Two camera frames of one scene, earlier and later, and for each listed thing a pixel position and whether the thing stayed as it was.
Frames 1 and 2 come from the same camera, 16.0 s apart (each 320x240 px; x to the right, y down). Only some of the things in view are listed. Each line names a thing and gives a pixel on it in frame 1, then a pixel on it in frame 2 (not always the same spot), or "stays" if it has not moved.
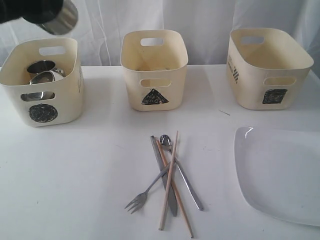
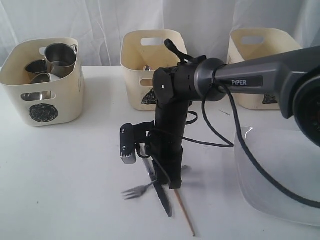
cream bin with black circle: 40,104 stays
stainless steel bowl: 43,77 stays
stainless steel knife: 161,165 → 155,180
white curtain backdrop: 206,25 stays
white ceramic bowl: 58,73 → 53,77
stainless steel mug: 65,21 → 61,57
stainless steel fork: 137,205 → 136,191
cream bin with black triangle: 154,62 stays
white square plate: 278,173 stays
